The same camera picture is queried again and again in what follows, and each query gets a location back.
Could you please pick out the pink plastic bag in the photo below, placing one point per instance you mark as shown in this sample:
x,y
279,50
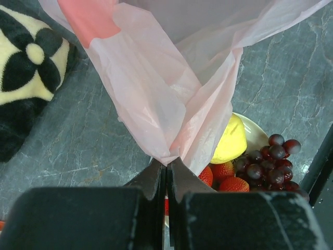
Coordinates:
x,y
170,67

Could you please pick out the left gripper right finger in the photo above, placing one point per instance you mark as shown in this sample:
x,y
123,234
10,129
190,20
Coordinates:
x,y
202,218

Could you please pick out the purple fake grape bunch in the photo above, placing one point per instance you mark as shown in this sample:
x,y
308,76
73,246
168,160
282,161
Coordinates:
x,y
268,168

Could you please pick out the red fake lychee bunch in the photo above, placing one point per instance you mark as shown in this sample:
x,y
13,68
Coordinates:
x,y
221,177

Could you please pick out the black beige plush cloth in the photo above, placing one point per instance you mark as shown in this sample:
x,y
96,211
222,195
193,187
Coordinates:
x,y
35,60

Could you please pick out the beige blue ceramic plate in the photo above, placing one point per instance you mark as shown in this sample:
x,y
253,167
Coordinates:
x,y
256,139

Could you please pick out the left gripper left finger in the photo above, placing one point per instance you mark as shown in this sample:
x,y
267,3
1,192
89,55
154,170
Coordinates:
x,y
124,217

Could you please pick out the yellow fake lemon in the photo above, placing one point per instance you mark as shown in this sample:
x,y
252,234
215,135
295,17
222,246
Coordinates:
x,y
232,143

